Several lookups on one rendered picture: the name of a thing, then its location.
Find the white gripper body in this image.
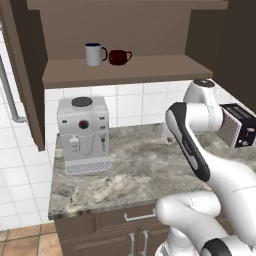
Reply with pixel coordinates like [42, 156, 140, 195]
[161, 121, 175, 142]

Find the dark red mug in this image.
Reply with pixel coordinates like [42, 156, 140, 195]
[108, 49, 133, 67]

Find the white mug with dark rim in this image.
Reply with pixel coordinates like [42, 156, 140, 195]
[84, 42, 109, 67]

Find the white coffee machine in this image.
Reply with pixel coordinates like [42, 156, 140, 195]
[56, 96, 112, 177]

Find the brown drawer front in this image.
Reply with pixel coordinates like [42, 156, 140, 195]
[92, 203, 168, 235]

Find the brown base cupboard door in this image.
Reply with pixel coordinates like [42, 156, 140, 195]
[137, 224, 172, 256]
[60, 227, 140, 256]

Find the brown open wall cabinet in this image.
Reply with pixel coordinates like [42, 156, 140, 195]
[25, 0, 230, 90]

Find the silver drawer handle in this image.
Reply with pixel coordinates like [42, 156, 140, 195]
[123, 207, 158, 223]

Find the brown wall cabinet door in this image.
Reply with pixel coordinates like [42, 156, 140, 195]
[184, 0, 256, 114]
[0, 0, 49, 153]

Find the silver cupboard door handle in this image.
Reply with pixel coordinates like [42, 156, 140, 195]
[128, 231, 137, 256]
[140, 229, 150, 256]

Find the grey cabinet door handle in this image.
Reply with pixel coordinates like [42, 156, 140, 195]
[0, 53, 28, 124]

